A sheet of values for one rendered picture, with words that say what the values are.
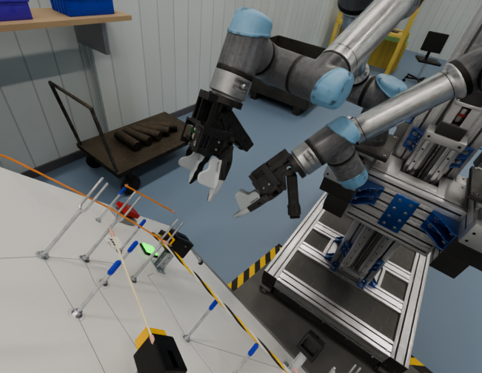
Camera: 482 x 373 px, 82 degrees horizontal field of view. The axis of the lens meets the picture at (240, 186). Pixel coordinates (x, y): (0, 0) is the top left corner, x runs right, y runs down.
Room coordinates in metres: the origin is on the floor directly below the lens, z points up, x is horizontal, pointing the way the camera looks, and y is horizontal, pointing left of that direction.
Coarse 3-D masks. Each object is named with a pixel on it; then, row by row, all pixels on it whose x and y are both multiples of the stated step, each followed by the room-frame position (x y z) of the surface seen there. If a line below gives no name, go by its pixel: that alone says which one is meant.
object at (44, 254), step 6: (102, 180) 0.29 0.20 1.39; (96, 186) 0.29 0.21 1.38; (90, 192) 0.28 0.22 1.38; (84, 198) 0.27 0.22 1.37; (96, 198) 0.27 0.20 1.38; (90, 204) 0.26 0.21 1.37; (78, 210) 0.26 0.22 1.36; (84, 210) 0.26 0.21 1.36; (72, 222) 0.24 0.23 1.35; (66, 228) 0.24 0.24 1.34; (60, 234) 0.23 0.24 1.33; (54, 240) 0.22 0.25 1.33; (48, 246) 0.22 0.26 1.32; (36, 252) 0.21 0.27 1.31; (42, 252) 0.21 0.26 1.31; (42, 258) 0.20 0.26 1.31; (48, 258) 0.21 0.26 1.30
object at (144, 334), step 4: (144, 328) 0.12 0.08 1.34; (152, 328) 0.13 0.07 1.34; (144, 332) 0.12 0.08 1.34; (148, 332) 0.12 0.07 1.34; (152, 332) 0.12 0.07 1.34; (156, 332) 0.12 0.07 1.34; (160, 332) 0.12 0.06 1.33; (164, 332) 0.13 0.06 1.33; (140, 336) 0.12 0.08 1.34; (144, 336) 0.11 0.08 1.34; (148, 336) 0.11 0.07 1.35; (136, 340) 0.11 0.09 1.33; (140, 340) 0.11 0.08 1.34; (144, 340) 0.11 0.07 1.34; (136, 344) 0.11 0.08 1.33; (140, 344) 0.11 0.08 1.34
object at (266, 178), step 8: (280, 152) 0.59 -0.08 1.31; (288, 152) 0.57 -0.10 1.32; (272, 160) 0.58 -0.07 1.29; (280, 160) 0.56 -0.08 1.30; (288, 160) 0.56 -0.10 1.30; (264, 168) 0.54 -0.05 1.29; (272, 168) 0.55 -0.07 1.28; (280, 168) 0.56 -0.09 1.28; (296, 168) 0.54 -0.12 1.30; (248, 176) 0.53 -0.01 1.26; (256, 176) 0.54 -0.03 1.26; (264, 176) 0.53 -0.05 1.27; (272, 176) 0.53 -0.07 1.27; (280, 176) 0.55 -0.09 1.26; (304, 176) 0.55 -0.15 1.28; (256, 184) 0.52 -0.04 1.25; (264, 184) 0.52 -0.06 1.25; (272, 184) 0.52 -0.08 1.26; (280, 184) 0.53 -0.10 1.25; (264, 192) 0.51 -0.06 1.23; (280, 192) 0.51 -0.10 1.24
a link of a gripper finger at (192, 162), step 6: (186, 156) 0.48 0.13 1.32; (192, 156) 0.49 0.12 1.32; (198, 156) 0.50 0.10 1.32; (204, 156) 0.49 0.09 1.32; (180, 162) 0.48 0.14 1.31; (186, 162) 0.48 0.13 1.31; (192, 162) 0.49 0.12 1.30; (198, 162) 0.49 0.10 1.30; (204, 162) 0.49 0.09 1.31; (186, 168) 0.48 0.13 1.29; (192, 168) 0.49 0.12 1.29; (198, 168) 0.49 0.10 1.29; (192, 174) 0.49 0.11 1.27; (192, 180) 0.48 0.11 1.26
